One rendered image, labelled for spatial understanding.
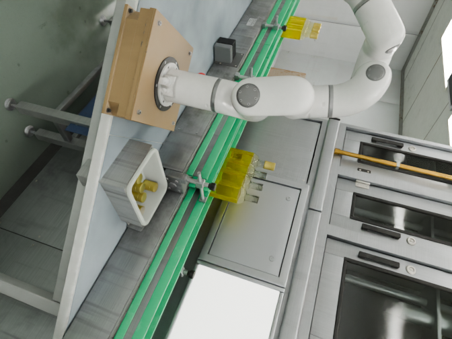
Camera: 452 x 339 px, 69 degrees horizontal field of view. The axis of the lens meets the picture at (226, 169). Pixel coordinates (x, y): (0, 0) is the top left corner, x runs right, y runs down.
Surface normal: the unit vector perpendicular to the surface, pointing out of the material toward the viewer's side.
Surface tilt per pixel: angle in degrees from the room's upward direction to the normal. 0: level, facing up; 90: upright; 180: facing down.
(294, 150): 90
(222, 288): 90
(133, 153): 90
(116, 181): 90
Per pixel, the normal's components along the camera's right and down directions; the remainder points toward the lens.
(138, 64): -0.23, 0.01
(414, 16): -0.33, 0.75
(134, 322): -0.03, -0.61
